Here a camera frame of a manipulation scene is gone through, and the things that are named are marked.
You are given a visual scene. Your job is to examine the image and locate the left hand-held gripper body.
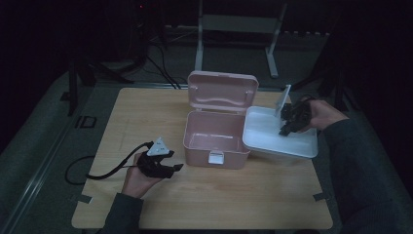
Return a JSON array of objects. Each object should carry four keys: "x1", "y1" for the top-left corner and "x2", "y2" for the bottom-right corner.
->
[{"x1": 137, "y1": 136, "x2": 175, "y2": 179}]

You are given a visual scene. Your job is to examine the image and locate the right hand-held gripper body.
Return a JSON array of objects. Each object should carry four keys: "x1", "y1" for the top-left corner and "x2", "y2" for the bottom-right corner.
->
[{"x1": 274, "y1": 84, "x2": 314, "y2": 131}]

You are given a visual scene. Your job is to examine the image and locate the white tray insert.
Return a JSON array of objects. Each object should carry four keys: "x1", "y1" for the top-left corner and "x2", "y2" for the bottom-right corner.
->
[{"x1": 242, "y1": 105, "x2": 319, "y2": 160}]

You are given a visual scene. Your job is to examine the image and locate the pink storage box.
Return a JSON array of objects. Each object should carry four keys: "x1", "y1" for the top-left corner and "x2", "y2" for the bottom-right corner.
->
[{"x1": 182, "y1": 70, "x2": 260, "y2": 171}]

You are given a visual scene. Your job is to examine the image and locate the person's right hand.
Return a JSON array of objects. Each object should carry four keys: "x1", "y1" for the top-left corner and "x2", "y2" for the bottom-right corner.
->
[{"x1": 299, "y1": 98, "x2": 351, "y2": 134}]

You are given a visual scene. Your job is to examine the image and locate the person's left hand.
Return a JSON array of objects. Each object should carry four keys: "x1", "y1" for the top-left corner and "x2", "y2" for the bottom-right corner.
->
[{"x1": 121, "y1": 152, "x2": 164, "y2": 200}]

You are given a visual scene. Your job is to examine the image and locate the white metal stand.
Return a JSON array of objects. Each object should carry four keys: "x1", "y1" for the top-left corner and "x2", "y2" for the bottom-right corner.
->
[{"x1": 193, "y1": 0, "x2": 289, "y2": 79}]

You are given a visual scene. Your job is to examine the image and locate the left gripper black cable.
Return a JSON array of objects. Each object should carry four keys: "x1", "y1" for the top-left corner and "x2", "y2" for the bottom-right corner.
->
[{"x1": 64, "y1": 140, "x2": 155, "y2": 186}]

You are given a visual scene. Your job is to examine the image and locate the black floor cables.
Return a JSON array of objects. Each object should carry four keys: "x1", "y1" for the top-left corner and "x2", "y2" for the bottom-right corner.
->
[{"x1": 141, "y1": 41, "x2": 193, "y2": 91}]

